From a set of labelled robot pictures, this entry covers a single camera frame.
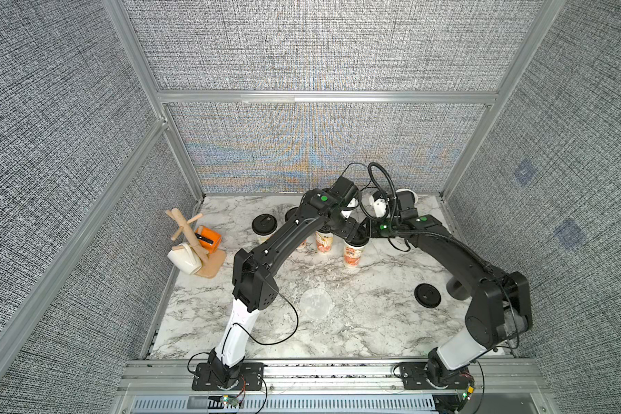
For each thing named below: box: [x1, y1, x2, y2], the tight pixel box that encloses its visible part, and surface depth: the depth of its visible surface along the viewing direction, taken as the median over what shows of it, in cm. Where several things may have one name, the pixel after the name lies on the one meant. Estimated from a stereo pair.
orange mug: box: [194, 225, 222, 254], surface depth 94 cm
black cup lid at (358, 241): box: [345, 237, 371, 247], surface depth 85 cm
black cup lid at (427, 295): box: [414, 282, 442, 309], surface depth 90 cm
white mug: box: [167, 242, 203, 276], surface depth 90 cm
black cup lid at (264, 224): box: [250, 213, 278, 236], surface depth 90 cm
